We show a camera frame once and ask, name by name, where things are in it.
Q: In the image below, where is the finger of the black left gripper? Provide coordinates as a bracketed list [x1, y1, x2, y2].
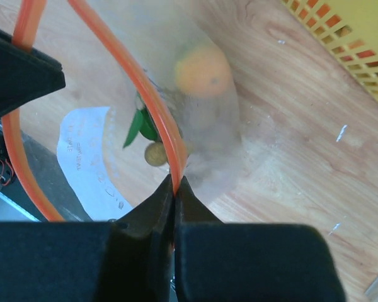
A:
[0, 29, 66, 118]

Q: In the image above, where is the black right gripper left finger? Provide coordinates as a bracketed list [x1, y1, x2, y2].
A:
[0, 176, 174, 301]

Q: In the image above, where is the brown longan bunch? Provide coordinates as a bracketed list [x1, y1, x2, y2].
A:
[123, 92, 168, 167]

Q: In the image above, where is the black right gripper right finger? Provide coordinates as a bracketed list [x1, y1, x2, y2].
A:
[175, 179, 347, 301]

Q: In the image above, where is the yellow plastic basket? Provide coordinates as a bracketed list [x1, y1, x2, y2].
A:
[283, 0, 378, 103]

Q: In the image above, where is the orange fruit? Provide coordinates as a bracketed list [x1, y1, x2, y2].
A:
[174, 43, 232, 98]

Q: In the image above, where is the clear zip top bag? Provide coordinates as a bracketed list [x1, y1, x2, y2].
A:
[2, 1, 244, 221]

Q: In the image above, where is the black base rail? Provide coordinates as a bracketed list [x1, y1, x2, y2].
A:
[0, 121, 92, 223]

